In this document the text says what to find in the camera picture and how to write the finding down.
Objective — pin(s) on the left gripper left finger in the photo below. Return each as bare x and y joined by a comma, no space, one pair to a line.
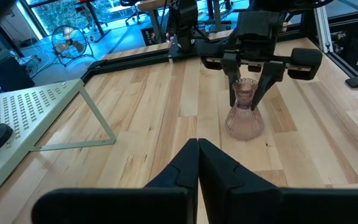
172,199

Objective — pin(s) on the pink ribbed glass candle holder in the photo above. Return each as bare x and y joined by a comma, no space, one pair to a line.
244,124

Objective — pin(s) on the silver aluminium bar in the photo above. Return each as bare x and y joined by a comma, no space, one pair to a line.
323,31

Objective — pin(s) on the black computer tower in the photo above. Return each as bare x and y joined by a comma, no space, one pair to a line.
8,74

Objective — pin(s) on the wooden desk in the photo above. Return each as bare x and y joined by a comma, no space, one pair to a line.
154,3

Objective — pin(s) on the black office chair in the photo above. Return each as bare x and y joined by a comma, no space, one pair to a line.
129,3

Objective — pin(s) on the black aluminium table frame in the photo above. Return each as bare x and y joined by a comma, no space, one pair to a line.
129,60

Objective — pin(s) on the black drawer cabinet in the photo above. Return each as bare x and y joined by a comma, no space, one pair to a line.
353,46

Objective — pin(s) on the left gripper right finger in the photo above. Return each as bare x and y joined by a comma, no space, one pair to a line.
228,199

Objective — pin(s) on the black floor fan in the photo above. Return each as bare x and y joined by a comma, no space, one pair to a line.
68,34

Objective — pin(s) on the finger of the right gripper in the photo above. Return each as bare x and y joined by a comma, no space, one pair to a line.
232,74
272,74

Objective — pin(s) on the green perforated metal shelf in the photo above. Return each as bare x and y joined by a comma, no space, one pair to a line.
26,109

